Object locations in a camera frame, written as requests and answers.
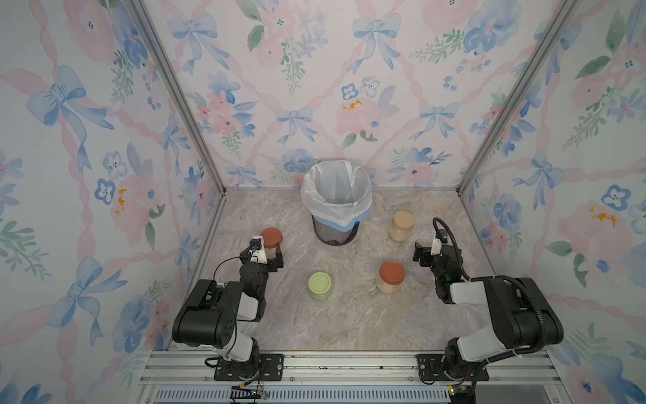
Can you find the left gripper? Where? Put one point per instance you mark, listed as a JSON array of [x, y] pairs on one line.
[[272, 264]]

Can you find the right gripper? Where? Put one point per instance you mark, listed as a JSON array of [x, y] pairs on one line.
[[426, 252]]

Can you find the red jar lid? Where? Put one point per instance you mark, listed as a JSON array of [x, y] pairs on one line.
[[392, 272]]

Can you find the glass jar with rice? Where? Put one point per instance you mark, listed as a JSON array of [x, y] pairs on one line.
[[388, 286]]

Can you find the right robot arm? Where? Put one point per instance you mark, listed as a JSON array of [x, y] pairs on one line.
[[482, 346]]

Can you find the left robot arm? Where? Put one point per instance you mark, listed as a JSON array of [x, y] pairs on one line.
[[210, 314]]

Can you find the left red lid jar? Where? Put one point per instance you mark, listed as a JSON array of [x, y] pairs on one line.
[[272, 238]]

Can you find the tan lid jar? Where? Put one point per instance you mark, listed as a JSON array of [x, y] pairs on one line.
[[401, 225]]

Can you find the green lid jar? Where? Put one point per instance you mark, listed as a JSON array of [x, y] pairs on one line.
[[319, 286]]

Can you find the black mesh trash bin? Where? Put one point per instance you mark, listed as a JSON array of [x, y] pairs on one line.
[[333, 237]]

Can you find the white trash bag liner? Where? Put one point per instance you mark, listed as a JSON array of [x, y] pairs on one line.
[[338, 194]]

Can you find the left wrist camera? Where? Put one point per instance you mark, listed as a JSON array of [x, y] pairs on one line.
[[256, 246]]

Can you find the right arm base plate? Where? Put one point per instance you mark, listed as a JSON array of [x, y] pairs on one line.
[[433, 367]]

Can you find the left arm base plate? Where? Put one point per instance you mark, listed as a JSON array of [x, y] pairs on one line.
[[263, 367]]

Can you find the aluminium front rail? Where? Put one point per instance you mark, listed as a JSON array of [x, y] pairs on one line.
[[343, 377]]

